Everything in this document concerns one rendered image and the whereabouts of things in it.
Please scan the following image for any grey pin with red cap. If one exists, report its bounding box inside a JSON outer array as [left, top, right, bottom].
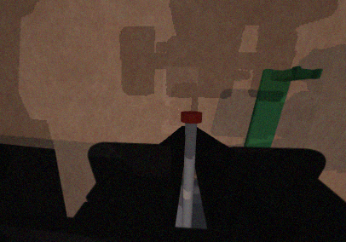
[[181, 111, 202, 228]]

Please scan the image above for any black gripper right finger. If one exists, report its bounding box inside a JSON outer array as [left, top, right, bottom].
[[195, 127, 326, 230]]

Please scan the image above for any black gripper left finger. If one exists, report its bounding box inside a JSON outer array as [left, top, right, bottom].
[[87, 126, 185, 227]]

